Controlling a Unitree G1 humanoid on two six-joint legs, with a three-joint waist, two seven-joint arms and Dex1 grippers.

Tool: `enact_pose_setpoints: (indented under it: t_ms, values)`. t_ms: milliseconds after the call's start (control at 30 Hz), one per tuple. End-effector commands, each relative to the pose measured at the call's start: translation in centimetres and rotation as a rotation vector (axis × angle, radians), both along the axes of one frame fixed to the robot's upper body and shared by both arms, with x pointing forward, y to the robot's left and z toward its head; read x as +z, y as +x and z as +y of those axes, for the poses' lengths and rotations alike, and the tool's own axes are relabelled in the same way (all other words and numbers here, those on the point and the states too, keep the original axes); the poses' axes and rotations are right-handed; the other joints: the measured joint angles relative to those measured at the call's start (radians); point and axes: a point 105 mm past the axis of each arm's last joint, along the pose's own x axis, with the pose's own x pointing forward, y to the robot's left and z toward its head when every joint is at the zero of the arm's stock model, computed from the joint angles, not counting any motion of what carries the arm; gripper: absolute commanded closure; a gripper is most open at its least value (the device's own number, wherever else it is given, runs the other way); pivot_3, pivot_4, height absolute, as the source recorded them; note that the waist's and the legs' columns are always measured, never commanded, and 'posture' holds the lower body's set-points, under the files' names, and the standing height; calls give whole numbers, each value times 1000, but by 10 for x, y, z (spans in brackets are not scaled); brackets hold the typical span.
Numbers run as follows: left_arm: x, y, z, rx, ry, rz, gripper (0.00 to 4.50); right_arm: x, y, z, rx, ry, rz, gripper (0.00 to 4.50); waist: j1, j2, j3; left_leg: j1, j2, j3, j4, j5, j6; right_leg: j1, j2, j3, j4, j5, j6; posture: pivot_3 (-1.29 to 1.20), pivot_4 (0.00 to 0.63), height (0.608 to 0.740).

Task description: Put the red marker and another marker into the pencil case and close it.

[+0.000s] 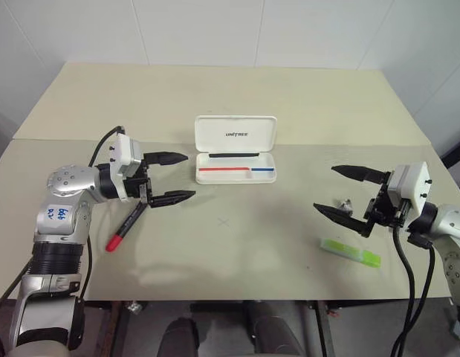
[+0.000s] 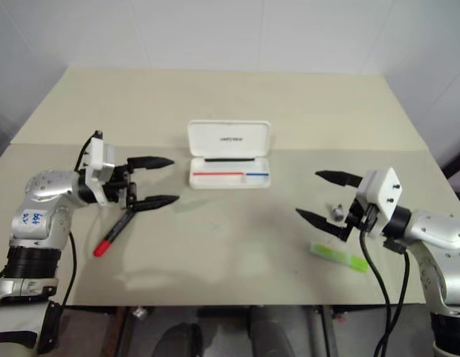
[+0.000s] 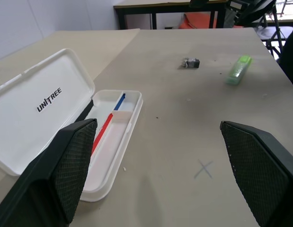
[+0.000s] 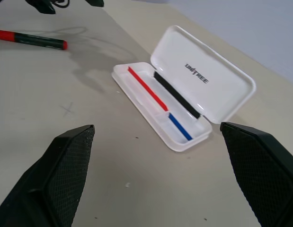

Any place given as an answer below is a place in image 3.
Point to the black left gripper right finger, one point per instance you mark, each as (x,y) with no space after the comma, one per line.
(260,172)

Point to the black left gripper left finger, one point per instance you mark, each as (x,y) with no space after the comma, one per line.
(54,170)

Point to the white Unitree pencil case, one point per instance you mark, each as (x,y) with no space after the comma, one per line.
(42,125)

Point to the red and blue pencil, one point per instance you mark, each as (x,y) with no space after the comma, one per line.
(106,126)

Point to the green highlighter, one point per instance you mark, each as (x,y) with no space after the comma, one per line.
(238,69)

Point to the worn grey black eraser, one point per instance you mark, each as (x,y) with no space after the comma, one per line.
(191,62)

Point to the black tripod stand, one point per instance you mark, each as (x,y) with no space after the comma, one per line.
(275,30)

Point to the orange chair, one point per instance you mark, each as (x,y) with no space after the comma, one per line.
(198,21)

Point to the black framed table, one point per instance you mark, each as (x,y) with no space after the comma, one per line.
(170,7)

